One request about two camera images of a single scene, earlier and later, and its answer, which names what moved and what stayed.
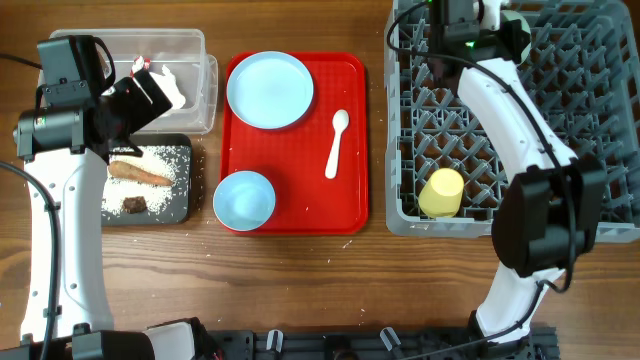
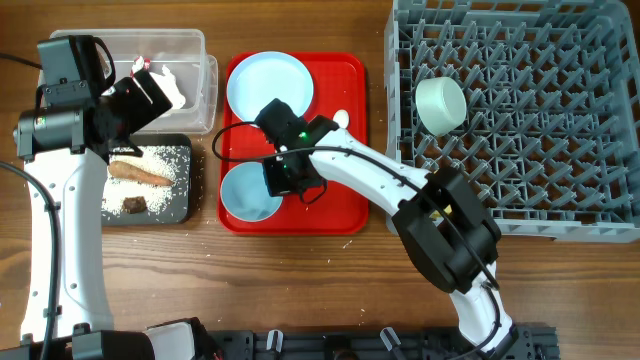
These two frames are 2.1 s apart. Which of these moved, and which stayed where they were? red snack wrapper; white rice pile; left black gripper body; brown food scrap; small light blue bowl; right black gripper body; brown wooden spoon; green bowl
Moved: small light blue bowl; green bowl; right black gripper body
Stayed: red snack wrapper; left black gripper body; brown food scrap; white rice pile; brown wooden spoon
